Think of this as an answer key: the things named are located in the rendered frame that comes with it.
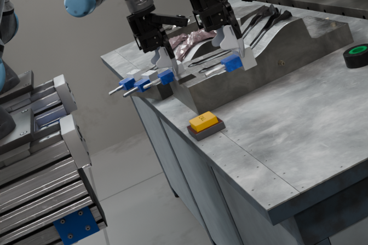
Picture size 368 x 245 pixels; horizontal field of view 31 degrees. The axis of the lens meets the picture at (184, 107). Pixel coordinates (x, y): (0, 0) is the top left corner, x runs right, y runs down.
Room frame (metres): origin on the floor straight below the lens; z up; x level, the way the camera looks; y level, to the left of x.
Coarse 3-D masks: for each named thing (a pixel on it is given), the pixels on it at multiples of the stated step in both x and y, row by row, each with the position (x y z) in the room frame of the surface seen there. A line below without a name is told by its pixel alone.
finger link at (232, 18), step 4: (228, 12) 1.59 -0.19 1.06; (232, 12) 1.59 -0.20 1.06; (228, 16) 1.59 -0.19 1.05; (232, 16) 1.59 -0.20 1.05; (228, 20) 1.60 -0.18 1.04; (232, 20) 1.58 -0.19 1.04; (236, 20) 1.58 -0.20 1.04; (232, 24) 1.58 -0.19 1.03; (236, 24) 1.58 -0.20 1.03; (232, 28) 1.59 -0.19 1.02; (236, 28) 1.58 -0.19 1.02; (236, 32) 1.59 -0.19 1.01; (240, 32) 1.58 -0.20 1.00; (236, 36) 1.59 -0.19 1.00; (240, 36) 1.59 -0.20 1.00
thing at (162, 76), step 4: (180, 64) 1.88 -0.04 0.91; (172, 68) 1.87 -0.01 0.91; (180, 68) 1.88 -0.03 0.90; (184, 68) 1.88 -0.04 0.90; (164, 72) 1.90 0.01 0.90; (168, 72) 1.88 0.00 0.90; (172, 72) 1.88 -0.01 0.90; (180, 72) 1.88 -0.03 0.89; (160, 76) 1.88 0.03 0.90; (164, 76) 1.87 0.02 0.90; (168, 76) 1.87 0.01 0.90; (172, 76) 1.88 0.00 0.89; (156, 80) 1.88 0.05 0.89; (160, 80) 1.88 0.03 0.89; (164, 80) 1.87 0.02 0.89; (168, 80) 1.87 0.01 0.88; (172, 80) 1.87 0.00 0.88; (148, 84) 1.88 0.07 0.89; (152, 84) 1.88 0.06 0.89; (164, 84) 1.87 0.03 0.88; (144, 88) 1.88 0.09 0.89
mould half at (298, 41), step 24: (264, 24) 1.87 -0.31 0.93; (288, 24) 1.76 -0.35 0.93; (312, 24) 1.92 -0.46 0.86; (336, 24) 1.82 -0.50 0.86; (264, 48) 1.75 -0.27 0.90; (288, 48) 1.76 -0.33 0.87; (312, 48) 1.77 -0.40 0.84; (336, 48) 1.78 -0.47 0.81; (192, 72) 1.83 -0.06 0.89; (240, 72) 1.73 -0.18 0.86; (264, 72) 1.74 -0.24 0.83; (288, 72) 1.75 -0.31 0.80; (192, 96) 1.71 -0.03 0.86; (216, 96) 1.72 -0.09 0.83; (240, 96) 1.73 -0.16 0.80
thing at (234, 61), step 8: (248, 48) 1.61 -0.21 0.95; (232, 56) 1.63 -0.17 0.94; (240, 56) 1.61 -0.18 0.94; (248, 56) 1.61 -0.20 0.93; (224, 64) 1.62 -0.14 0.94; (232, 64) 1.60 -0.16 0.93; (240, 64) 1.61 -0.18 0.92; (248, 64) 1.61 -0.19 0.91; (256, 64) 1.61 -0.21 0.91; (208, 72) 1.61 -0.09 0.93; (216, 72) 1.61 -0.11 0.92
